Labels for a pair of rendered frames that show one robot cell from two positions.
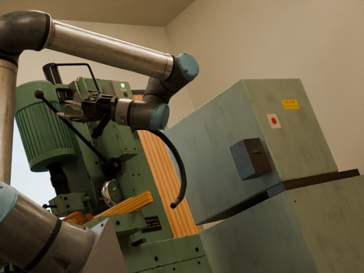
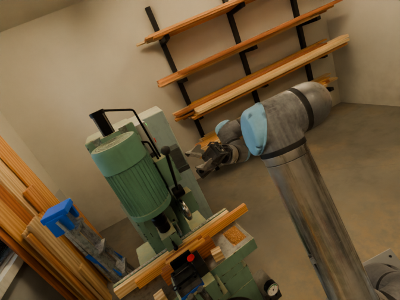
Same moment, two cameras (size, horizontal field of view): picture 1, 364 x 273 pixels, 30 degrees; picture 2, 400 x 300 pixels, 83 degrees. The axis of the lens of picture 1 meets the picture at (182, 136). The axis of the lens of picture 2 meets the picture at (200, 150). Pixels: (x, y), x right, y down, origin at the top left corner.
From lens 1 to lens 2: 226 cm
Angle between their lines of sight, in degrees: 62
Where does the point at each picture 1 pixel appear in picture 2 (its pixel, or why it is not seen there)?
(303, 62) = (93, 88)
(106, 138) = (165, 170)
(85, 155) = not seen: hidden behind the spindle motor
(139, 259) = not seen: hidden behind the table
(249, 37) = (50, 69)
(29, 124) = (143, 180)
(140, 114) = (243, 155)
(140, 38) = not seen: outside the picture
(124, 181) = (188, 197)
